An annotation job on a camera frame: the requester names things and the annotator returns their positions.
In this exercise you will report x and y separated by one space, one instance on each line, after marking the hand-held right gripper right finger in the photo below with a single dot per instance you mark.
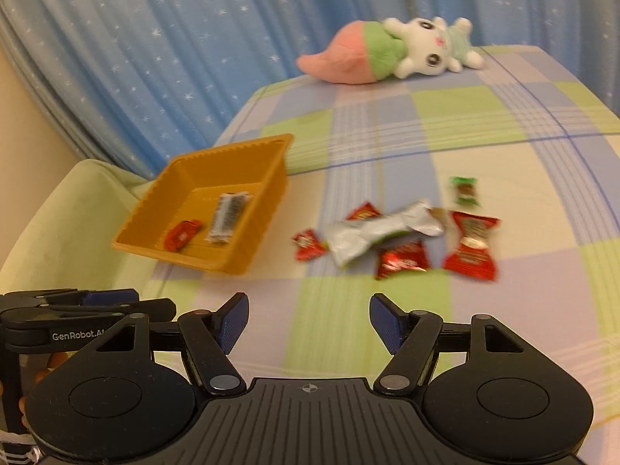
385 323

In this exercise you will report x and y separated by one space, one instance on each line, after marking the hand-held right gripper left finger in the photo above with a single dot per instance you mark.
235 323

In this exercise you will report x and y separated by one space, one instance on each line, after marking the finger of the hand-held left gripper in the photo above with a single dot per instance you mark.
106 296
97 311

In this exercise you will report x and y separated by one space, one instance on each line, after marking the silver snack wrapper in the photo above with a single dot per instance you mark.
358 240

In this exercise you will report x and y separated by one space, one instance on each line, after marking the small red snack packet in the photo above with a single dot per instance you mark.
181 235
309 246
364 212
402 260

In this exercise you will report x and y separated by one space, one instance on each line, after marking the large red candy packet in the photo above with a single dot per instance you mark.
472 244

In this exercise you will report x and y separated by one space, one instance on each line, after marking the orange plastic tray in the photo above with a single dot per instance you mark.
193 193

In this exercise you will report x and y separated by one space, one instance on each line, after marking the green snack packet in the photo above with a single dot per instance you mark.
466 192

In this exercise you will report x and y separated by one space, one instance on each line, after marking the person's left hand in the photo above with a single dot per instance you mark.
46 362

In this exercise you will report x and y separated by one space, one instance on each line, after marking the light green blanket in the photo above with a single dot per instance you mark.
72 218

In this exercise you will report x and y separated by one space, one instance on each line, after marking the silver black snack bar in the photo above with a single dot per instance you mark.
227 215

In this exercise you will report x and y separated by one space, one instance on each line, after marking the plaid bed sheet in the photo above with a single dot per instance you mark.
484 131

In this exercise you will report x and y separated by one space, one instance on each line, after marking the pink green rabbit plush toy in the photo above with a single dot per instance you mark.
368 53

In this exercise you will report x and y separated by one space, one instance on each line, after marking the blue star curtain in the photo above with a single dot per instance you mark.
193 34

